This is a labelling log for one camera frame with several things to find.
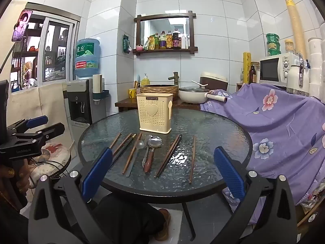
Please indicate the person's left hand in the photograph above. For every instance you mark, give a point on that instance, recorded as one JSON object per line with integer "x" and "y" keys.
{"x": 24, "y": 178}

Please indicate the grey water dispenser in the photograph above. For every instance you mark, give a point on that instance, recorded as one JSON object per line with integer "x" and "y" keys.
{"x": 76, "y": 94}

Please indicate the yellow soap bottle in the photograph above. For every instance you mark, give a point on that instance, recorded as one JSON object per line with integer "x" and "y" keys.
{"x": 145, "y": 81}

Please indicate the white microwave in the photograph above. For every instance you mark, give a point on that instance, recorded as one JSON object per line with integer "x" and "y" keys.
{"x": 269, "y": 70}

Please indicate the dotted white cup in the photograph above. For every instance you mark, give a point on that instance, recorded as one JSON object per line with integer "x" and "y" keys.
{"x": 138, "y": 90}

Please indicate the blue water jug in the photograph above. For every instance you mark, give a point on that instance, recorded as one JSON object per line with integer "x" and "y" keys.
{"x": 87, "y": 56}

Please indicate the dark brown chopstick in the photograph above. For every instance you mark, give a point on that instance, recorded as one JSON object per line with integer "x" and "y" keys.
{"x": 166, "y": 156}

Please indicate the pink bowl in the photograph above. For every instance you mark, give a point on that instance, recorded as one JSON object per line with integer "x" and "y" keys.
{"x": 139, "y": 48}

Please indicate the brass faucet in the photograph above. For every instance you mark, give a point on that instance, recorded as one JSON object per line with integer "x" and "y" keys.
{"x": 175, "y": 77}

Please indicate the yellow snack packet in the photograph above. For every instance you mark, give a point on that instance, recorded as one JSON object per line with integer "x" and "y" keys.
{"x": 151, "y": 43}

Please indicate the cream plastic utensil holder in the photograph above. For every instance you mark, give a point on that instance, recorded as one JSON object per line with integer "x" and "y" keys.
{"x": 152, "y": 117}

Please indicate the brown glass bottle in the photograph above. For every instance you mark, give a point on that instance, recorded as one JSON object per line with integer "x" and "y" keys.
{"x": 252, "y": 76}

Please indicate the yellow cup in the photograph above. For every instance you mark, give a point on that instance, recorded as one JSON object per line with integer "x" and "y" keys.
{"x": 132, "y": 94}

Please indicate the white ladle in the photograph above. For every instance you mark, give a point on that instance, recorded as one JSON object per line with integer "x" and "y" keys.
{"x": 200, "y": 84}

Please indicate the wooden framed mirror shelf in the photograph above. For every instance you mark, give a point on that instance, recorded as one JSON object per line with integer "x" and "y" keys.
{"x": 138, "y": 30}

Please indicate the brown shoe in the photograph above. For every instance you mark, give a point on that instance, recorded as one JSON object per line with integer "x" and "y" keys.
{"x": 163, "y": 223}

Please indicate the slim grey spoon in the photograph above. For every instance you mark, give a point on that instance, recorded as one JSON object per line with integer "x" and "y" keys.
{"x": 140, "y": 144}

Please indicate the brown wooden chopstick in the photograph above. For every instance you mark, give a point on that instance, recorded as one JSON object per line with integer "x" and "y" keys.
{"x": 124, "y": 142}
{"x": 133, "y": 152}
{"x": 192, "y": 158}
{"x": 116, "y": 139}

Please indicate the wooden counter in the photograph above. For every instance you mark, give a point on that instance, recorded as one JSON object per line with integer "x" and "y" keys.
{"x": 127, "y": 104}

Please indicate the purple floral cloth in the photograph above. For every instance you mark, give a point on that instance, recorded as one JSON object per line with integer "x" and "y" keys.
{"x": 279, "y": 122}

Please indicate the white bottle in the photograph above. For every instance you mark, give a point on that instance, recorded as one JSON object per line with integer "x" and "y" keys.
{"x": 187, "y": 43}
{"x": 183, "y": 42}

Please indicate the beige cloth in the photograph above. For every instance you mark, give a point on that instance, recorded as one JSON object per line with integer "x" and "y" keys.
{"x": 50, "y": 101}

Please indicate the green tub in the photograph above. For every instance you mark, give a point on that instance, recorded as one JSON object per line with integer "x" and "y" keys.
{"x": 272, "y": 37}
{"x": 273, "y": 45}
{"x": 274, "y": 52}

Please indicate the black chopstick gold band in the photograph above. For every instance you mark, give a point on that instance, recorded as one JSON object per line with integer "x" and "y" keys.
{"x": 128, "y": 143}

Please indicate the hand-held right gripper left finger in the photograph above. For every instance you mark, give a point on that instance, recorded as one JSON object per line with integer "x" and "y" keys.
{"x": 97, "y": 175}

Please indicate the stack of white containers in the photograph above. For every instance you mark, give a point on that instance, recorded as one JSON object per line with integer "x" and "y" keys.
{"x": 316, "y": 56}

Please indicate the brown white rice cooker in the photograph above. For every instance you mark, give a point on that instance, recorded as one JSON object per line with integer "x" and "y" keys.
{"x": 215, "y": 80}

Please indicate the round glass table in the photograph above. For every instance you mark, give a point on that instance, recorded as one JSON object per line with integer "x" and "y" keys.
{"x": 208, "y": 137}

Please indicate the glass jar with lid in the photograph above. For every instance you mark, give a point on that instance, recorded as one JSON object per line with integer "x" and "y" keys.
{"x": 289, "y": 47}

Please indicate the metal frame window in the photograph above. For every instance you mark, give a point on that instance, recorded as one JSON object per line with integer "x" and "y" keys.
{"x": 54, "y": 50}

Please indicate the yellow roll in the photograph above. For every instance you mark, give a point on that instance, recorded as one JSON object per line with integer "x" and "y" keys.
{"x": 246, "y": 66}

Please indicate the green wall packet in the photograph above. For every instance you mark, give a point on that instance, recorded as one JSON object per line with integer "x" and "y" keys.
{"x": 127, "y": 44}

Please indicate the smartphone on mount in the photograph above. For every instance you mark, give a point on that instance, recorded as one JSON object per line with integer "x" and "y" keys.
{"x": 21, "y": 25}

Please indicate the person's leg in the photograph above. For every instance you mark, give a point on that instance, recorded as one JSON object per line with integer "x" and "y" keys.
{"x": 127, "y": 221}

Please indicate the round cat print stool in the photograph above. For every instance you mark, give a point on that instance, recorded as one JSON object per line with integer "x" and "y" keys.
{"x": 55, "y": 155}

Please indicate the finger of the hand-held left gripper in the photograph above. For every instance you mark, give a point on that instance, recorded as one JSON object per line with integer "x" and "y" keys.
{"x": 50, "y": 130}
{"x": 36, "y": 122}

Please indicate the white kettle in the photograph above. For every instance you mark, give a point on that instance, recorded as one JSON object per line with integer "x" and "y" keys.
{"x": 294, "y": 78}

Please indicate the dark bottle purple label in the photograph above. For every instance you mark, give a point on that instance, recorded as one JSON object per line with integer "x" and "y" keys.
{"x": 177, "y": 40}

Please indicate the tall paper cup stack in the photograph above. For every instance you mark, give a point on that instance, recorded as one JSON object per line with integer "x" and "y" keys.
{"x": 295, "y": 25}

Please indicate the wicker wash basin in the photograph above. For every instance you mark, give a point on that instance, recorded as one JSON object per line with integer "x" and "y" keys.
{"x": 175, "y": 90}

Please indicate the white cup dispenser teal holder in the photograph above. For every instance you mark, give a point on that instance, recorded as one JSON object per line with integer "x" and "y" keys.
{"x": 97, "y": 83}

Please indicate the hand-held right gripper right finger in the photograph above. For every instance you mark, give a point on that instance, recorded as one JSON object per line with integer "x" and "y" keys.
{"x": 228, "y": 175}

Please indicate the person's left forearm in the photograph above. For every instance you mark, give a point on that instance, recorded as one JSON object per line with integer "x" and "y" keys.
{"x": 10, "y": 223}

